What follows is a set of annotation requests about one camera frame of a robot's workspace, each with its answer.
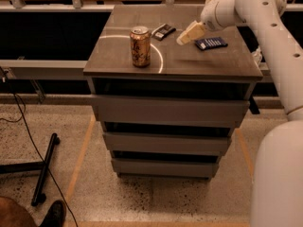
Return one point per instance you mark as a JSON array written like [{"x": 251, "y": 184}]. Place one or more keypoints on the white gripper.
[{"x": 208, "y": 18}]

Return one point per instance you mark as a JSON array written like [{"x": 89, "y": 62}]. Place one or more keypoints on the dark chocolate rxbar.
[{"x": 162, "y": 32}]

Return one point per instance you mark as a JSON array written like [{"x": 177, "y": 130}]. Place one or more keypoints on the grey drawer cabinet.
[{"x": 176, "y": 116}]

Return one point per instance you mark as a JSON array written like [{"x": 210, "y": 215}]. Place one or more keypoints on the black shoe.
[{"x": 55, "y": 216}]

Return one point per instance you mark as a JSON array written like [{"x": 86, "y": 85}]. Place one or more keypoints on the clear sanitizer bottle left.
[{"x": 257, "y": 56}]

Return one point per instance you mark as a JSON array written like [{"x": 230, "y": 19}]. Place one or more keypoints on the grey metal rail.
[{"x": 30, "y": 69}]

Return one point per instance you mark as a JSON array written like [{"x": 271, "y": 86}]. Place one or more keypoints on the black stand base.
[{"x": 41, "y": 166}]

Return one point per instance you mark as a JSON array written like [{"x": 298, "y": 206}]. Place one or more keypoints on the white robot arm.
[{"x": 277, "y": 182}]

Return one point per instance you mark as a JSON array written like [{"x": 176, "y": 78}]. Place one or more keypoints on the brown trouser leg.
[{"x": 14, "y": 215}]

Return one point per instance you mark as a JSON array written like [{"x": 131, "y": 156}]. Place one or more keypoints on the gold soda can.
[{"x": 140, "y": 46}]

